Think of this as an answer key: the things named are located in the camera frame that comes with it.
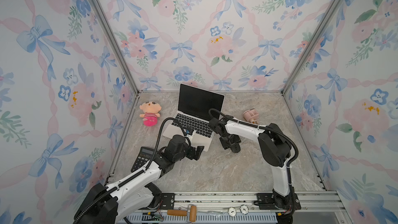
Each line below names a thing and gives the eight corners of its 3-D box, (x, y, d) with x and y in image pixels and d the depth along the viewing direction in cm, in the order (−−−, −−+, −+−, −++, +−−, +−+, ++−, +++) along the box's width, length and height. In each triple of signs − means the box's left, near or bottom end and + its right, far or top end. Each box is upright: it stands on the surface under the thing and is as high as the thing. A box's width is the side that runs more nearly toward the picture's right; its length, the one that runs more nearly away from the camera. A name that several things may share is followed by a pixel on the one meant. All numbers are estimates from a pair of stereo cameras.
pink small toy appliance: (248, 125, 104) (250, 121, 99) (241, 116, 109) (243, 111, 104) (258, 121, 106) (261, 117, 101) (251, 112, 111) (254, 107, 106)
